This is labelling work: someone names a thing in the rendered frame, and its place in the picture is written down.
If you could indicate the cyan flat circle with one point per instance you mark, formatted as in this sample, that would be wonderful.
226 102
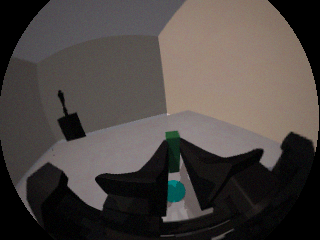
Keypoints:
176 190

